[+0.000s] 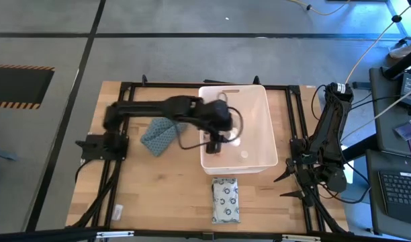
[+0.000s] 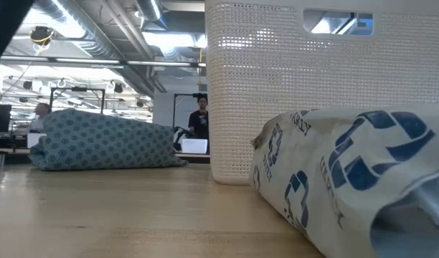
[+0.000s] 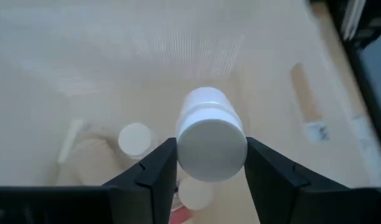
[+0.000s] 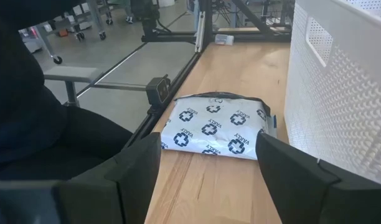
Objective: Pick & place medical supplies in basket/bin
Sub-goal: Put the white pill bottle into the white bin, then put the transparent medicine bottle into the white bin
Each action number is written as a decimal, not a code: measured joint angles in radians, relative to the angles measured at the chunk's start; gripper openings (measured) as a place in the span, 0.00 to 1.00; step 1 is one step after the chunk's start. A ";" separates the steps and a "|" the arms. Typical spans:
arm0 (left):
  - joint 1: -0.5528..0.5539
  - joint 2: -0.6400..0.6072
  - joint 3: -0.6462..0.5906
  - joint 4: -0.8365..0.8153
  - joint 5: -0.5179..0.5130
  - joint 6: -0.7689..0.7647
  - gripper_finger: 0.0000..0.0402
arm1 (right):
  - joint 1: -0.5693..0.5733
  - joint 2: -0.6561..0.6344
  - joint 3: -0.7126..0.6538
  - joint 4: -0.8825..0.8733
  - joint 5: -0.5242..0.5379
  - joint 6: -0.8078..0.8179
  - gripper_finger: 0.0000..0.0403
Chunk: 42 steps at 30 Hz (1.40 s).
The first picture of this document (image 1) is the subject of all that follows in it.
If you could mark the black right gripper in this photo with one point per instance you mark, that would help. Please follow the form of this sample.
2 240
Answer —
306 183

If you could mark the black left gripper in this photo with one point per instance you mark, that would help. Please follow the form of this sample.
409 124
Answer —
215 142

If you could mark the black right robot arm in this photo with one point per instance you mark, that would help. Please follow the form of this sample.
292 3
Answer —
329 127

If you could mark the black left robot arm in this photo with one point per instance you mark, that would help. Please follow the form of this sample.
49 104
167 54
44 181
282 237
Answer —
151 107

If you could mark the teal patterned fabric pouch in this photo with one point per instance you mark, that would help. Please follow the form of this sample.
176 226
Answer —
160 136

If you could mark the white patterned folded cloth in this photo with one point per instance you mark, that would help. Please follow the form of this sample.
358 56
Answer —
225 201

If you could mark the grey desk with keyboard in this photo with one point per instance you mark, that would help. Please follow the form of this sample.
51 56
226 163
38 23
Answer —
375 201

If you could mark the black computer keyboard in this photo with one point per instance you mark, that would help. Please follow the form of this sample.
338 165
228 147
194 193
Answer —
402 195

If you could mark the grey desk with laptop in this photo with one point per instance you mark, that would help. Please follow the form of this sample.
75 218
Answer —
383 117

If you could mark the small clear plastic packet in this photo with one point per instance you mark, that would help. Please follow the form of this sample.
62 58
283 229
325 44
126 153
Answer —
117 212

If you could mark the black laptop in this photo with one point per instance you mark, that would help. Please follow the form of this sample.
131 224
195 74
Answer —
410 89

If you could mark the black horizontal beam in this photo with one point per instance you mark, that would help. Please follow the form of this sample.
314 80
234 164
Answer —
41 235

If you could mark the black mat with hazard stripes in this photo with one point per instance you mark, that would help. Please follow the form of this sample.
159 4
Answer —
17 85

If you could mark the silver metal bracket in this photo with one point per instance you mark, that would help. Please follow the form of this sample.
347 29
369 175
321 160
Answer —
115 234
301 238

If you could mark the black aluminium table frame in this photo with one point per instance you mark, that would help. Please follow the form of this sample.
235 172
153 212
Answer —
294 111

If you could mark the black clamp post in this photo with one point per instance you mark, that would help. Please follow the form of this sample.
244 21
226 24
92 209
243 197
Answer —
144 80

